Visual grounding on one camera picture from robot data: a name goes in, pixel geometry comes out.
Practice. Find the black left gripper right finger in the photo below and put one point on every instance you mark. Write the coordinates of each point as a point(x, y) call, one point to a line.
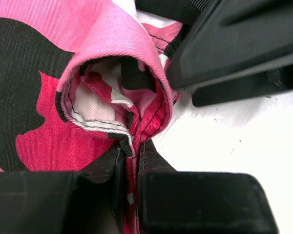
point(173, 202)

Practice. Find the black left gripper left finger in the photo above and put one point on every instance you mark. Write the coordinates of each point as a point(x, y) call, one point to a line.
point(66, 202)

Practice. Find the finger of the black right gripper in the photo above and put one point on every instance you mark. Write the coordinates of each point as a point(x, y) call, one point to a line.
point(258, 85)
point(233, 39)

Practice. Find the pink camouflage trousers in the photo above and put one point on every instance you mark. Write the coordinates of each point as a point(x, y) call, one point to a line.
point(77, 76)

